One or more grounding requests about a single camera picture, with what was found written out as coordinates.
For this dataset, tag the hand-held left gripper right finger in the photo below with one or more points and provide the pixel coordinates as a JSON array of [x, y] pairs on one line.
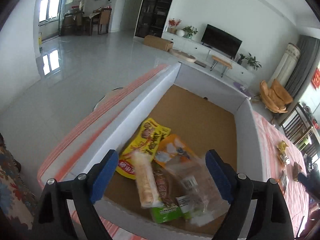
[[216, 172]]

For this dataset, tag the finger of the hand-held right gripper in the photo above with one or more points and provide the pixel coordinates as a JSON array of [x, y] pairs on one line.
[[311, 185]]

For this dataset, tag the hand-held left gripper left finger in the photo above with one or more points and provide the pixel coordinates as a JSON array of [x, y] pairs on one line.
[[106, 172]]

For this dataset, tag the clear packet with white label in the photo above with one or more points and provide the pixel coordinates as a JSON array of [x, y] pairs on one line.
[[200, 180]]

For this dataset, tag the beige bread stick packet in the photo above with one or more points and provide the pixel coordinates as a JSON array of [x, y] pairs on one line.
[[145, 177]]

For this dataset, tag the long yellow snack packet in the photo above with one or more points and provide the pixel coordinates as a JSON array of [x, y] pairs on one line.
[[282, 146]]

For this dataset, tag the brown snack packet green label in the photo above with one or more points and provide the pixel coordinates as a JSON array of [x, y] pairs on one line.
[[163, 187]]

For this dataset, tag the yellow cartoon snack packet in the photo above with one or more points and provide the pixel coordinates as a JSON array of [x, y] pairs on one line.
[[147, 135]]

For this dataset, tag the white cardboard box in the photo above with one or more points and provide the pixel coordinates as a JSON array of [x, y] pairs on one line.
[[195, 120]]

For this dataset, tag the small clear snack packet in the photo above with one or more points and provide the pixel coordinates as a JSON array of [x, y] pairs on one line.
[[283, 182]]

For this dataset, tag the green stool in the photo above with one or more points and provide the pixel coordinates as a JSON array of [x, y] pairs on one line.
[[305, 142]]

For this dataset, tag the dark wooden railed crib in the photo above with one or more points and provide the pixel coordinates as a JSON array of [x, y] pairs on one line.
[[297, 125]]

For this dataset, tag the purple floor mat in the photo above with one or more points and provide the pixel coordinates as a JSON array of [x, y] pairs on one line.
[[241, 88]]

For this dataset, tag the floral patterned cloth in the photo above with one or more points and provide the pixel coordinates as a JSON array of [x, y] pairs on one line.
[[12, 180]]

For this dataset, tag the orange lounge chair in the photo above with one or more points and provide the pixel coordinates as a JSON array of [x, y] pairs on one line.
[[275, 97]]

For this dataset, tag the dark flat floor board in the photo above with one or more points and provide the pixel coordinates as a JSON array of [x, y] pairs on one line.
[[200, 63]]

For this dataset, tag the wooden bench with metal legs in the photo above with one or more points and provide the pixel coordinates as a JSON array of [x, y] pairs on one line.
[[221, 61]]

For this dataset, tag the small dark-potted plant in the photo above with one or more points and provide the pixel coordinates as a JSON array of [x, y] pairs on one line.
[[241, 58]]

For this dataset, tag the large green potted plant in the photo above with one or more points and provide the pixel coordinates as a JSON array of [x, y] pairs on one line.
[[253, 61]]

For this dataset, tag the round wooden cat scratcher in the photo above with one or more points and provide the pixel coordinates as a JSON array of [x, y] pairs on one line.
[[182, 55]]

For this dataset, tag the grey curtain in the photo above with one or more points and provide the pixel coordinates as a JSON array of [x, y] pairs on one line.
[[302, 62]]

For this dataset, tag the covered standing air conditioner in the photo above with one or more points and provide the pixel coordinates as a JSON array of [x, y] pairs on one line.
[[285, 65]]

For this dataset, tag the white television cabinet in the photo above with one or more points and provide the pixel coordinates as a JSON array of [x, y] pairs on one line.
[[192, 46]]

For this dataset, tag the black television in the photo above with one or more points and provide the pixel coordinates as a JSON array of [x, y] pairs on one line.
[[221, 40]]

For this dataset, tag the brown cardboard box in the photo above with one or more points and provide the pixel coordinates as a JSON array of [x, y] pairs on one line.
[[157, 42]]

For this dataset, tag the green plant in white vase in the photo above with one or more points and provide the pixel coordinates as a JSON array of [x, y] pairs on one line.
[[190, 31]]

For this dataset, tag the wooden dining chair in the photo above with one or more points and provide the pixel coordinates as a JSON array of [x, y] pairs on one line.
[[68, 22], [105, 20]]

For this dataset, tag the red flowers in vase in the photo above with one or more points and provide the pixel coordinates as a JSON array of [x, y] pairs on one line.
[[174, 23]]

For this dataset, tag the wooden dining table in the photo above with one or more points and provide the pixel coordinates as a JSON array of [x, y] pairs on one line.
[[93, 15]]

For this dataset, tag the white door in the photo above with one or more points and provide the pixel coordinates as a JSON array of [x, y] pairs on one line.
[[132, 5]]

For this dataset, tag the dark display cabinet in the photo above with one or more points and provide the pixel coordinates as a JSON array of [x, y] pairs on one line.
[[155, 7]]

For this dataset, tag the glass sliding door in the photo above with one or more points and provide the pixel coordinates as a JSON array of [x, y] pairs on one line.
[[50, 7]]

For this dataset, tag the red wall hanging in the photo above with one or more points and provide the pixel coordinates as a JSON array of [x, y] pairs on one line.
[[317, 78]]

